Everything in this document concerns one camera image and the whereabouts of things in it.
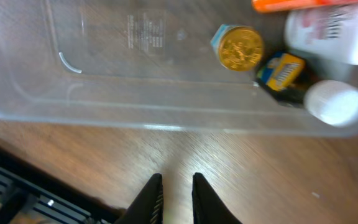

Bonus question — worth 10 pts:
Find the dark bottle white cap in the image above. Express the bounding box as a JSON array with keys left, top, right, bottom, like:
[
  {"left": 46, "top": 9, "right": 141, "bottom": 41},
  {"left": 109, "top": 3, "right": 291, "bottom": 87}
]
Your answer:
[{"left": 255, "top": 52, "right": 358, "bottom": 128}]

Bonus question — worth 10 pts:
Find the black slotted base rail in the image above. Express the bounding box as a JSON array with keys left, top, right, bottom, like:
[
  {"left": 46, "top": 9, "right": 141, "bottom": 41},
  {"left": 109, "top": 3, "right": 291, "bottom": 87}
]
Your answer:
[{"left": 0, "top": 148, "right": 121, "bottom": 224}]

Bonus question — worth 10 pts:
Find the clear plastic container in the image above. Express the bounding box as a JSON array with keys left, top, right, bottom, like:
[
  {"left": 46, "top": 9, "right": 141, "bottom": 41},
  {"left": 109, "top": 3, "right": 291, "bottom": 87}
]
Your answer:
[{"left": 0, "top": 0, "right": 358, "bottom": 136}]

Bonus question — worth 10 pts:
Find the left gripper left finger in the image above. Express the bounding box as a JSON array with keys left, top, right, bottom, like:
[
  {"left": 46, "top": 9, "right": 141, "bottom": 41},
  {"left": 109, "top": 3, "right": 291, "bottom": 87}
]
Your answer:
[{"left": 114, "top": 173, "right": 163, "bottom": 224}]

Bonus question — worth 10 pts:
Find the small gold lid jar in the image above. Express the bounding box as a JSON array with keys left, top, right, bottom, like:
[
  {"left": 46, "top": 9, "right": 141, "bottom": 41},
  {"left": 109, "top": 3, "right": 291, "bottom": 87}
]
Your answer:
[{"left": 210, "top": 24, "right": 264, "bottom": 72}]

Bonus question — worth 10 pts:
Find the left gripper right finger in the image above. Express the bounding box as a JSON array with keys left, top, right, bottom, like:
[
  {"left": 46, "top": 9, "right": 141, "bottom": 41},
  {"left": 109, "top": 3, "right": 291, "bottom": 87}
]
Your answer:
[{"left": 192, "top": 172, "right": 241, "bottom": 224}]

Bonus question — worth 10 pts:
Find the orange tube white cap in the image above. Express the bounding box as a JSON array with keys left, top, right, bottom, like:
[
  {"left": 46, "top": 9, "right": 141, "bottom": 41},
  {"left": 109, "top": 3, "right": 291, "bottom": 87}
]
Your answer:
[{"left": 252, "top": 0, "right": 358, "bottom": 13}]

